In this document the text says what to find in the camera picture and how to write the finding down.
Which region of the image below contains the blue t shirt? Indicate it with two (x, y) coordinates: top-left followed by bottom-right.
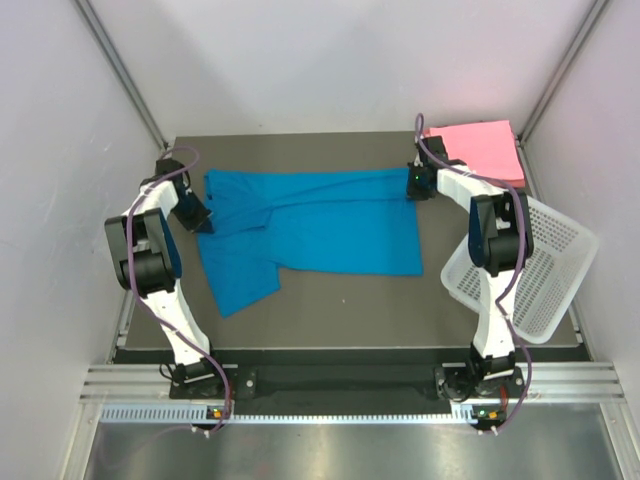
(198, 168), (423, 318)

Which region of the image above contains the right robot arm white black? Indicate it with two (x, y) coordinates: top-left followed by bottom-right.
(406, 132), (534, 396)

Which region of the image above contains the left aluminium corner post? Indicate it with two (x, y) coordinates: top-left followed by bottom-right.
(71, 0), (169, 150)

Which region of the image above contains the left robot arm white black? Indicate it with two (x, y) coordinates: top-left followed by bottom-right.
(104, 156), (227, 397)

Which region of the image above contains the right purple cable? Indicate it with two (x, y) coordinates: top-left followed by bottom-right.
(414, 113), (534, 434)

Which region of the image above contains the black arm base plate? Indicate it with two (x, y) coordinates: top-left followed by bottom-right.
(169, 347), (589, 416)

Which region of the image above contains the folded pink t shirt stack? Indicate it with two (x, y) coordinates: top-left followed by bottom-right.
(423, 120), (526, 188)

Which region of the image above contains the white perforated plastic basket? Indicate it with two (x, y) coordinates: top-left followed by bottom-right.
(440, 192), (601, 345)

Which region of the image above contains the aluminium corner post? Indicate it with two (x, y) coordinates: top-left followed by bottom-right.
(71, 0), (169, 150)
(516, 0), (614, 146)

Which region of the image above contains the slotted grey cable duct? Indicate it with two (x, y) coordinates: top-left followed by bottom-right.
(99, 402), (506, 426)

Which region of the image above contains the purple cable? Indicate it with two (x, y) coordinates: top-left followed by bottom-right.
(414, 113), (534, 434)
(127, 145), (236, 441)

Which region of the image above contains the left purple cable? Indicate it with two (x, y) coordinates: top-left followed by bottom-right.
(127, 145), (236, 441)

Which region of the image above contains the aluminium frame rail front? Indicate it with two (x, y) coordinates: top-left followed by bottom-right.
(81, 362), (625, 403)

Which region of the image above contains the right aluminium corner post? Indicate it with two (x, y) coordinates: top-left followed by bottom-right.
(516, 0), (614, 146)

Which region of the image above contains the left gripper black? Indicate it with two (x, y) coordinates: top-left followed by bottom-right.
(170, 190), (213, 234)

